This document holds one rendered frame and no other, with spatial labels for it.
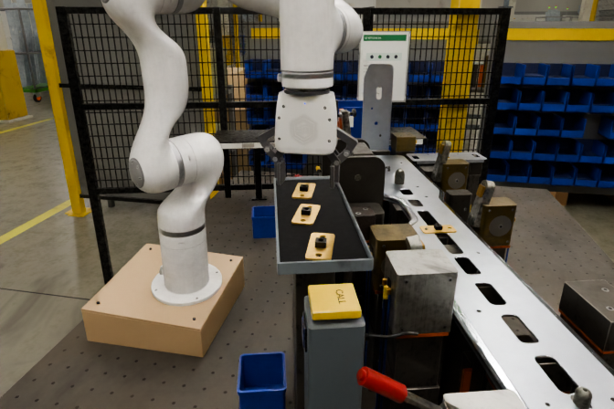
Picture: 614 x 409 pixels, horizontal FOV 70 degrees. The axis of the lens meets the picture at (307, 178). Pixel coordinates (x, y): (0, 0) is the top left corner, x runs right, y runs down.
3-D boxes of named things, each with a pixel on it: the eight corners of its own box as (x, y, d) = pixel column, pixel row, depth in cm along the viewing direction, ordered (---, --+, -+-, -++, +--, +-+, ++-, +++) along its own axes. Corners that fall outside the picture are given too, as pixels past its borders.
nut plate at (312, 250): (331, 261, 63) (331, 254, 63) (304, 259, 63) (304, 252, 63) (334, 235, 71) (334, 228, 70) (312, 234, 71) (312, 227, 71)
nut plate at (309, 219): (312, 225, 74) (312, 219, 74) (291, 224, 75) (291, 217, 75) (321, 206, 82) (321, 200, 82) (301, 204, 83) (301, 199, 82)
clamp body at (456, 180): (466, 256, 157) (479, 163, 145) (434, 258, 156) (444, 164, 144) (459, 247, 163) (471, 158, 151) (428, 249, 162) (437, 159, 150)
